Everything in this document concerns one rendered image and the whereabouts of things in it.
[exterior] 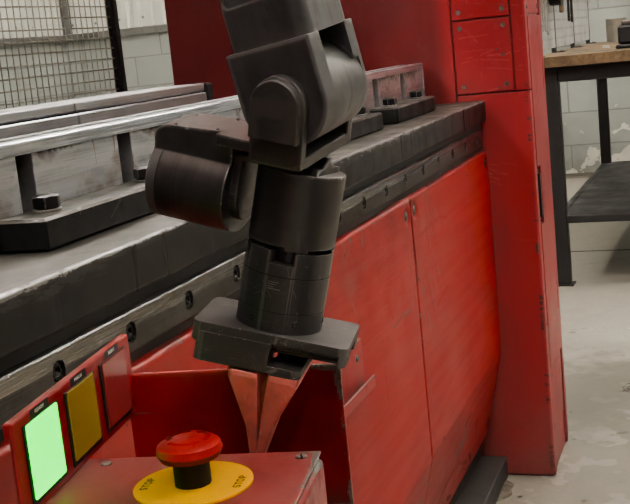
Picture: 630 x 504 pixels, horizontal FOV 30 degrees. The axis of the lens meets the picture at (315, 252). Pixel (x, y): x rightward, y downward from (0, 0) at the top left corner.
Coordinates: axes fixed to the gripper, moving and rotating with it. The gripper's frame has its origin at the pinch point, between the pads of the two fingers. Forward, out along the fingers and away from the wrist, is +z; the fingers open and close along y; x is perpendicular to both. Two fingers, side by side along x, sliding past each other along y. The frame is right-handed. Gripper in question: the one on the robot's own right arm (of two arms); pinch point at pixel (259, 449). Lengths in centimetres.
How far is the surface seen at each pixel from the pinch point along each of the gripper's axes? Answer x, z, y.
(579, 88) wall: -713, 8, -65
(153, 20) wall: -769, 13, 243
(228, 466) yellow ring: 7.5, -1.6, 0.6
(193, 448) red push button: 11.4, -4.0, 2.1
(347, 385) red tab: -76, 21, 1
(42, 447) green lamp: 12.1, -2.4, 10.9
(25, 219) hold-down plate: -22.6, -7.1, 27.2
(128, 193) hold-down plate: -37.6, -8.0, 22.8
